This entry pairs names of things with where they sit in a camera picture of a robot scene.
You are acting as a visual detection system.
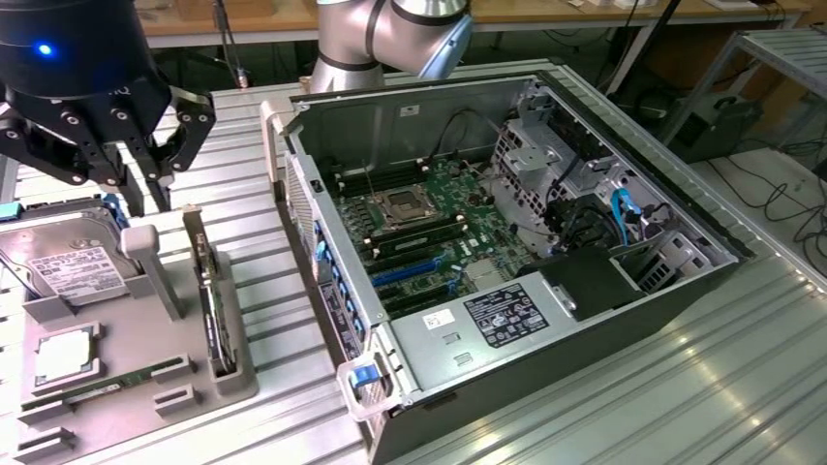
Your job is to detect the blue expansion slot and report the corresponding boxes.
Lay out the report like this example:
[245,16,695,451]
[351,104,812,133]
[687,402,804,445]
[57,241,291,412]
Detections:
[370,257,449,288]

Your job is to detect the perforated metal disk bay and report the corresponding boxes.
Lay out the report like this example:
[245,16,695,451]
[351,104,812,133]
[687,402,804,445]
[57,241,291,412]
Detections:
[489,117,610,246]

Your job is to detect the silver CPU chip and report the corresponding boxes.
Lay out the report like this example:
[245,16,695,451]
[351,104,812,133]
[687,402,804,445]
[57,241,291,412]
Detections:
[34,332,94,383]

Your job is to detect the green motherboard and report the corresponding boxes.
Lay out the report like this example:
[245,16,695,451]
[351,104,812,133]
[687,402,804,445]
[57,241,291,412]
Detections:
[333,155,553,321]

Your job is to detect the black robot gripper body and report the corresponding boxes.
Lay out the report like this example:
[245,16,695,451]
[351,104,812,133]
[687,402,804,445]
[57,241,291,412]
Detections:
[0,0,174,147]

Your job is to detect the metal slat shelf frame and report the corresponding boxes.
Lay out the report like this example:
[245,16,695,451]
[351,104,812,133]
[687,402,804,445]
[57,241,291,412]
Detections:
[658,26,827,146]

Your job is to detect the empty black RAM slot bank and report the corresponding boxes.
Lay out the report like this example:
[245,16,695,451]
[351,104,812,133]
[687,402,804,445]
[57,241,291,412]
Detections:
[334,160,431,197]

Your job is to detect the open black PC case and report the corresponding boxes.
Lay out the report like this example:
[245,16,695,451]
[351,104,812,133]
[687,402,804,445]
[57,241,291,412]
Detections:
[261,57,759,465]

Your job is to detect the green RAM stick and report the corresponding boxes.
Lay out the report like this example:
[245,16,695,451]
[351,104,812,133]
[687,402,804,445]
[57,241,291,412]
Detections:
[21,356,182,414]

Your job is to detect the black expansion slot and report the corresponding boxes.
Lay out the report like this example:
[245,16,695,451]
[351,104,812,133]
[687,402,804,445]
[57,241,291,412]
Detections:
[379,283,455,312]

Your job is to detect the silver chipset heat sink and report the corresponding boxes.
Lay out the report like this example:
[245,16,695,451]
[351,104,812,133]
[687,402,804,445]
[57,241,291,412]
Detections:
[465,261,518,283]

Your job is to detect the wooden desk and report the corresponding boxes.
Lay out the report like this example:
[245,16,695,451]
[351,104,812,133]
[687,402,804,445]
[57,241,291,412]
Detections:
[138,0,810,36]

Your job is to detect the silver power supply with label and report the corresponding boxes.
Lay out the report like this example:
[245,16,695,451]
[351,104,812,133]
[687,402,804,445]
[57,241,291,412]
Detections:
[386,268,581,396]

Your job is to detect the black box device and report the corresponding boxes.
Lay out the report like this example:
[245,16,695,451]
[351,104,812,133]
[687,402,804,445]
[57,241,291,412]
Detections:
[671,95,766,165]

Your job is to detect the installed black RAM stick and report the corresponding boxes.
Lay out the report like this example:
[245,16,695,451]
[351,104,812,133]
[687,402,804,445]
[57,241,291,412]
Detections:
[367,215,471,261]

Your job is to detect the black plastic air shroud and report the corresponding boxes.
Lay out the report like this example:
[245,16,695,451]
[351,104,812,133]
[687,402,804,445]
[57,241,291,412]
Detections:
[538,246,649,322]

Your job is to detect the silver hard disk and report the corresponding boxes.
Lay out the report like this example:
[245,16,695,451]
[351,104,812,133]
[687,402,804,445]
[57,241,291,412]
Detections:
[0,206,146,305]

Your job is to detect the blue data wire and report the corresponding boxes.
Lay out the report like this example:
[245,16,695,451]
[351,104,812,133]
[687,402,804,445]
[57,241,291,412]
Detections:
[609,187,650,249]

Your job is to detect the black looped wire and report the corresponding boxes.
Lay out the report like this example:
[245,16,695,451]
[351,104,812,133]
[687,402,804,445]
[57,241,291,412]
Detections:
[423,108,505,164]

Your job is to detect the black floor cables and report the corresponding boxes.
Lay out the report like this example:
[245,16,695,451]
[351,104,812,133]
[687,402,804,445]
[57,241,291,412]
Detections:
[702,157,827,246]

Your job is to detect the CPU socket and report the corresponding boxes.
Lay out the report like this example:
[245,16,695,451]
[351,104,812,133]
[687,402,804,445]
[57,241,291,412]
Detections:
[377,185,434,225]

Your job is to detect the hanging black cable with plug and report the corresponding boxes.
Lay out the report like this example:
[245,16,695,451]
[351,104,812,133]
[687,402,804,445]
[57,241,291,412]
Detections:
[213,0,253,89]

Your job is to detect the thin metal locking lever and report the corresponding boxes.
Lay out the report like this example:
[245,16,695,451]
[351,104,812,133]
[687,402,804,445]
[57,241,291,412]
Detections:
[361,160,385,201]

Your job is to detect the thin graphics card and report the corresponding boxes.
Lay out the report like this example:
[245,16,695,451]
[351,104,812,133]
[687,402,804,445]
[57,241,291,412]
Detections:
[182,204,239,375]

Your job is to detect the grey parts rack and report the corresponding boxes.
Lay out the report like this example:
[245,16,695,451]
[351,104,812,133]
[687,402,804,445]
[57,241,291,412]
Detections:
[11,222,262,464]

